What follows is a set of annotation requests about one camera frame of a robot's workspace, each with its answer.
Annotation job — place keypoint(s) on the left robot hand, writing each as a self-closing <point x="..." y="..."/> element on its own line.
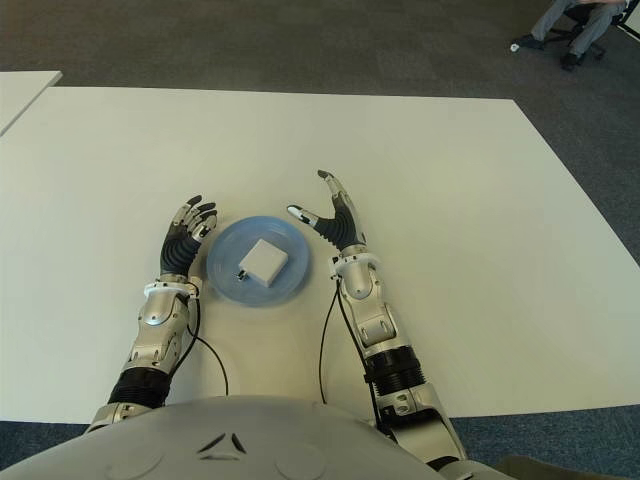
<point x="177" y="250"/>

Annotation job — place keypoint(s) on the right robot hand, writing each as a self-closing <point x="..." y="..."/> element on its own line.
<point x="340" y="225"/>

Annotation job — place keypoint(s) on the white plug charger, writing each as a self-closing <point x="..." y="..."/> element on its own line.
<point x="262" y="262"/>

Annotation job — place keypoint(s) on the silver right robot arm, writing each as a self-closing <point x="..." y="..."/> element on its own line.
<point x="380" y="340"/>

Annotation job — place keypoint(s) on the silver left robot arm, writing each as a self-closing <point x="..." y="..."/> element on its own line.
<point x="160" y="320"/>

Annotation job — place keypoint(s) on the blue plastic plate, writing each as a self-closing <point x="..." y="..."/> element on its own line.
<point x="295" y="260"/>

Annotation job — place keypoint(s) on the grey robot torso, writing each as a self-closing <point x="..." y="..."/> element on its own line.
<point x="225" y="450"/>

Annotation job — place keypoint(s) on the white side table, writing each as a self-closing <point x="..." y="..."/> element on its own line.
<point x="25" y="95"/>

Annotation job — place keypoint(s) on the seated person grey trousers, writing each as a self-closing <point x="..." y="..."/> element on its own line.
<point x="592" y="25"/>

